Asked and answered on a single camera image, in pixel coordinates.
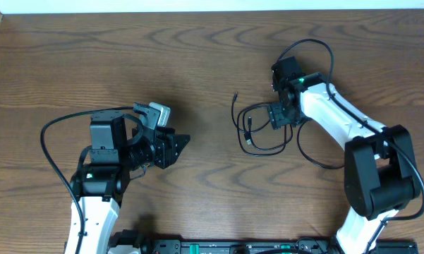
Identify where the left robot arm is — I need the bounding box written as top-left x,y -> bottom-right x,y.
65,110 -> 190,253

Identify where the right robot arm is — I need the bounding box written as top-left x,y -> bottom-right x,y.
267,56 -> 421,253

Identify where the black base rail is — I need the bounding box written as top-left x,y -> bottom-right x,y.
107,229 -> 419,254

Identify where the black right camera cable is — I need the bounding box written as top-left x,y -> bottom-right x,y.
277,38 -> 424,254

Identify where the black camera cable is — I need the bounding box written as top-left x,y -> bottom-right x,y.
277,38 -> 424,254
40,107 -> 135,254

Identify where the black left camera cable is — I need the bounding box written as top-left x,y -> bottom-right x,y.
40,107 -> 135,254

